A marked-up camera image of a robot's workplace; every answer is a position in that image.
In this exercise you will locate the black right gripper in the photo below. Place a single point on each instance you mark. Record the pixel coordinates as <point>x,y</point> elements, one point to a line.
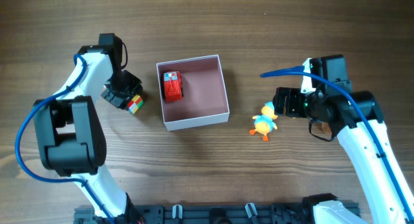
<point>292,95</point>

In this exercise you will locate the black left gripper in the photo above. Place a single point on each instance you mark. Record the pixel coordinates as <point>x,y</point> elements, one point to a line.
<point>122,100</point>

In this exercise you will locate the multicoloured puzzle cube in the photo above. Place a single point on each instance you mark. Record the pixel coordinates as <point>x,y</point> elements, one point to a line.
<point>135,104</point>

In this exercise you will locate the orange duck toy blue hat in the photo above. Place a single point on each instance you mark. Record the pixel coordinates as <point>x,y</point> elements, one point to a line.
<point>264,123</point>

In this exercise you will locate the red toy truck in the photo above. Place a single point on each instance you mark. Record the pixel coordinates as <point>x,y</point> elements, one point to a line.
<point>172,82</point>

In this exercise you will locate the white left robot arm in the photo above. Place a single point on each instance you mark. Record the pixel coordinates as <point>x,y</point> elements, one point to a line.
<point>70,137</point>

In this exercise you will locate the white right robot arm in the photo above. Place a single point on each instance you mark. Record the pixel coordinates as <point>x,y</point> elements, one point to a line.
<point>355,119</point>

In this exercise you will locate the brown plush capybara toy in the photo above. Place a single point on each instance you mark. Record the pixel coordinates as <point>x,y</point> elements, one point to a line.
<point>325,128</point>

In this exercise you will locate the white box pink interior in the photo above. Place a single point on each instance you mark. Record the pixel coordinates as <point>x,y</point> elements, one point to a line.
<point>205,98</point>

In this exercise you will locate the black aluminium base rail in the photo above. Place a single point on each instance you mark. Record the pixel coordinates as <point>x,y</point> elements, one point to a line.
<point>275,213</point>

